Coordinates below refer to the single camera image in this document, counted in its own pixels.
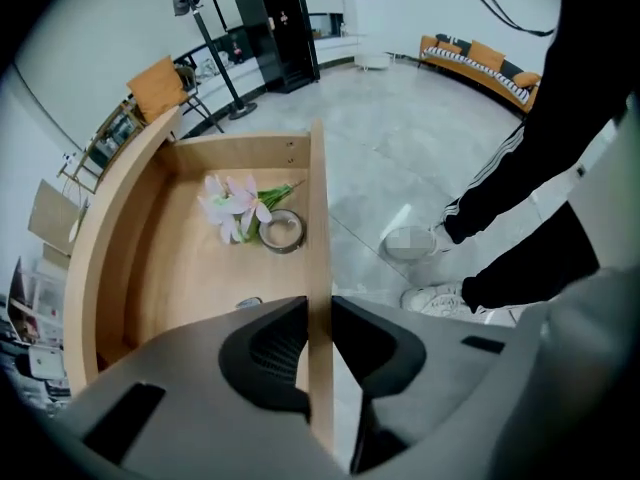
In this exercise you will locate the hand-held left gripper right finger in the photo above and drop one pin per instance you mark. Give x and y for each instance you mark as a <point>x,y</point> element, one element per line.
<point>440,383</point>

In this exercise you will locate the striped blanket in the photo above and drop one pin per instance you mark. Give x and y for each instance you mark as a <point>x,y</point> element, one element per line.
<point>510,85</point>

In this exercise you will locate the dark drink bottle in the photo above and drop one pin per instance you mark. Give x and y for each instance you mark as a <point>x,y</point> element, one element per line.
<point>237,54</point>

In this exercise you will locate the leaning wooden board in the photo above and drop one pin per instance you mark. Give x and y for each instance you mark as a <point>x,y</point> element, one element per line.
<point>52,218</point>

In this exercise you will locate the person in black tracksuit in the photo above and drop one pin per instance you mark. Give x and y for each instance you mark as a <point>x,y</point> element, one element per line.
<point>550,143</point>

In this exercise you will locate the orange sofa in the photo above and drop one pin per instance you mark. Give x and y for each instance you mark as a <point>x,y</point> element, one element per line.
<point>480,70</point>

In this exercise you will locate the small grey object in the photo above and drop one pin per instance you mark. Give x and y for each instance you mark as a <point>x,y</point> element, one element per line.
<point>248,302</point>

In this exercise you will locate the black coat rack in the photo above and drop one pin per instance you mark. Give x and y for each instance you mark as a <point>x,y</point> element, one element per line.
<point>210,53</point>

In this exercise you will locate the black glass-door cabinet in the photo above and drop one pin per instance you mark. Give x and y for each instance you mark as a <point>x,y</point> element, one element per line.
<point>280,38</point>

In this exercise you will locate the light wooden oval table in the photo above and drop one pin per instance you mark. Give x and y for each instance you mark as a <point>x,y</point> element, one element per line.
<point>82,268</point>

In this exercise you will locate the white round low table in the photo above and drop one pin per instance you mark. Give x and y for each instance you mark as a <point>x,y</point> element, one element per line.
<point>371,61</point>

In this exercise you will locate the wooden drawer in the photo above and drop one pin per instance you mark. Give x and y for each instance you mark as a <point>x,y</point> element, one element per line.
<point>200,278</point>

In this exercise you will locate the wooden shelf rack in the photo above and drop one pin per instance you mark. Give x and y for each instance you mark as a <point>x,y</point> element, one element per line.
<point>107,140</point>

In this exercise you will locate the pink artificial flowers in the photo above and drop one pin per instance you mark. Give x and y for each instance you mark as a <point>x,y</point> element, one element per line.
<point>235,205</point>

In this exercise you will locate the white bag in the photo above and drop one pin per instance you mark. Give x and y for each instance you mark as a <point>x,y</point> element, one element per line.
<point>221,59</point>

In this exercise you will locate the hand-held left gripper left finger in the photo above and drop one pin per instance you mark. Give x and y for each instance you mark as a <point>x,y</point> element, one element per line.
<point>190,408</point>

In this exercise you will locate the dark metal chair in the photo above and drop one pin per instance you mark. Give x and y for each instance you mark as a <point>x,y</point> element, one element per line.
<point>197,100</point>

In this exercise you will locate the orange sofa cushion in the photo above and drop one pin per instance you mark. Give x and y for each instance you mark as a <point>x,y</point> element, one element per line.
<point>486,55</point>
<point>526,79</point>

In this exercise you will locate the roll of tape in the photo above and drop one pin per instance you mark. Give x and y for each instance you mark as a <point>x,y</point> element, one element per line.
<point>295,240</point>

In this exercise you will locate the person's black striped trouser leg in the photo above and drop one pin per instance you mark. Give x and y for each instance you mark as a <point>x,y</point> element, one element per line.
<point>540,263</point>

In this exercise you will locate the person's white shoe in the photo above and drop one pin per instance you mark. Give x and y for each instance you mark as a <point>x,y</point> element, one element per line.
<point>440,300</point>
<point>410,243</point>

